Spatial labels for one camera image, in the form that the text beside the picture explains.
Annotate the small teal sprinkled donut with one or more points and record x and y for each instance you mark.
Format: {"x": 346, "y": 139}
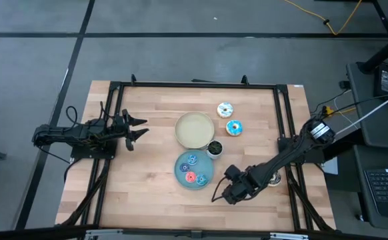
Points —
{"x": 189, "y": 162}

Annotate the white rod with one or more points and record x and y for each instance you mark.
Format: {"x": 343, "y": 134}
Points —
{"x": 370, "y": 113}

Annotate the small light blue sprinkled donut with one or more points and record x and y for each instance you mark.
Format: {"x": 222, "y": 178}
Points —
{"x": 199, "y": 182}

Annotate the small pink sprinkled donut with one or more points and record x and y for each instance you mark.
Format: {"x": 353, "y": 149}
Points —
{"x": 188, "y": 179}

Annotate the black rig crossbeam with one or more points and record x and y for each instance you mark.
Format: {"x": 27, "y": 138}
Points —
{"x": 30, "y": 233}

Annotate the silver metal bracket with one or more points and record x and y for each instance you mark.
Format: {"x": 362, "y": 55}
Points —
{"x": 289, "y": 236}
{"x": 104, "y": 234}

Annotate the teal round plate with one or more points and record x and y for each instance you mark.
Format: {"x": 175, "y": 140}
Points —
{"x": 194, "y": 151}

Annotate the beige round plate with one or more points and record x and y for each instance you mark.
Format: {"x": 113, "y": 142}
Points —
{"x": 194, "y": 130}

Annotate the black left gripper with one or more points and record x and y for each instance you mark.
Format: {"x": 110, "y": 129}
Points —
{"x": 127, "y": 133}

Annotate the black aluminium table frame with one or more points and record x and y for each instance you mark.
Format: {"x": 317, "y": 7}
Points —
{"x": 197, "y": 85}

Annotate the yellow plug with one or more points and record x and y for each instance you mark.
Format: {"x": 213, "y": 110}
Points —
{"x": 329, "y": 110}

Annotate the large white blue-drizzled donut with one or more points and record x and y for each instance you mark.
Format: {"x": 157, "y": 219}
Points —
{"x": 221, "y": 112}

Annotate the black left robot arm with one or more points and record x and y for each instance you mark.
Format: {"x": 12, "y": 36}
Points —
{"x": 60, "y": 131}

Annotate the black side desk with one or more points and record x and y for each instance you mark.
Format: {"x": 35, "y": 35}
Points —
{"x": 359, "y": 200}

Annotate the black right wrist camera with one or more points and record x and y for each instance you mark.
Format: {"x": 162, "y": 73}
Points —
{"x": 233, "y": 173}

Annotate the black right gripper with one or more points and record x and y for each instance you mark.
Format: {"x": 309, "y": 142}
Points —
{"x": 234, "y": 194}

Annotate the white pot with green succulent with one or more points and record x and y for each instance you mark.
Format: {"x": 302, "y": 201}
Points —
{"x": 215, "y": 148}

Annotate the white paper sheet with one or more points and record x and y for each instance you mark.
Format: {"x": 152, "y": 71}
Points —
{"x": 330, "y": 166}

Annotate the large blue frosted donut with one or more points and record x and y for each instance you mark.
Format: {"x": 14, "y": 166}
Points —
{"x": 230, "y": 130}

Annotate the black diagonal pole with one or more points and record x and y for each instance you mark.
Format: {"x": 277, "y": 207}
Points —
{"x": 385, "y": 50}

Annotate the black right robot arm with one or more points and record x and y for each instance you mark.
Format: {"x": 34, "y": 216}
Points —
{"x": 280, "y": 160}

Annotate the small dark blue sprinkled donut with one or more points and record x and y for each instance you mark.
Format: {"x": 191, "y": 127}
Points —
{"x": 182, "y": 170}

